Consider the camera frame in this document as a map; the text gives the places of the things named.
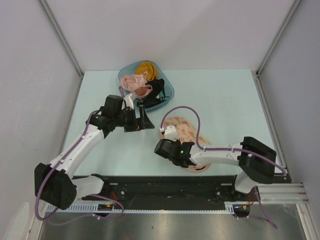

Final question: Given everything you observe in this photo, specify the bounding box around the mustard yellow garment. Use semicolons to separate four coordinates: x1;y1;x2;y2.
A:
135;61;158;82

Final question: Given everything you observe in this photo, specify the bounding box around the teal plastic basin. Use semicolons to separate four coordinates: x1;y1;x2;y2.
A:
118;60;175;111

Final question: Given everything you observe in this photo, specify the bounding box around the right aluminium frame post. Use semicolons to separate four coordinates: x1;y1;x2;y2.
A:
255;0;303;76

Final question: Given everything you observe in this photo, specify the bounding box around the purple cable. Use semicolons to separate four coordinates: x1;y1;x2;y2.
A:
159;106;288;230
34;85;126;226

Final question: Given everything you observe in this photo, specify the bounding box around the grey slotted cable duct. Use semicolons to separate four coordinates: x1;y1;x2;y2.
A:
57;202;252;215

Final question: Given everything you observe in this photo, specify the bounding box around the aluminium frame post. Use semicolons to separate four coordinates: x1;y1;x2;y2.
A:
255;0;303;76
37;0;84;79

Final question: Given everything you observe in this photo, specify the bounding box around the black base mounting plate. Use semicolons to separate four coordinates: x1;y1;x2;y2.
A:
72;174;292;211

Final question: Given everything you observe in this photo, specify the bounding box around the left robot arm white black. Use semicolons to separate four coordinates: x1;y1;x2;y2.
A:
34;94;155;210

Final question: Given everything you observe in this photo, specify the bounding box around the pink bra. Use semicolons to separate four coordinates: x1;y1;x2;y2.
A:
120;72;153;99

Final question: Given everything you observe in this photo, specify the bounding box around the left aluminium frame post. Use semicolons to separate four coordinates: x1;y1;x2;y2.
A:
37;0;84;79

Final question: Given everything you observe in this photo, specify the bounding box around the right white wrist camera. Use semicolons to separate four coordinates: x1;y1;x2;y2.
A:
159;125;180;142

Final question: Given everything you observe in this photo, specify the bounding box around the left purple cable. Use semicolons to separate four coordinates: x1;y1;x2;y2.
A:
34;85;126;226

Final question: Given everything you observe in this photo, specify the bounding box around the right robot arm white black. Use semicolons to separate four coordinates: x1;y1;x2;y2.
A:
154;136;277;201

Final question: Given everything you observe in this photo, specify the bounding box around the floral mesh laundry bag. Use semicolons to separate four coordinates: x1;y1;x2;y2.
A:
163;116;211;173

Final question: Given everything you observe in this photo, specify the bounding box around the aluminium rail beam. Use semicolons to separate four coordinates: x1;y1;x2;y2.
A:
257;183;309;204

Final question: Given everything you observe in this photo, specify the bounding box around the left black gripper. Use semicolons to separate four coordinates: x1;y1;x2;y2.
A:
113;105;154;132

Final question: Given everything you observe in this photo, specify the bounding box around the black bra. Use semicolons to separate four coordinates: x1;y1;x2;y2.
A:
136;78;174;111

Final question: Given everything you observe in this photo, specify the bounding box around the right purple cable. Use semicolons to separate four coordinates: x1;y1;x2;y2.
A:
159;106;288;230

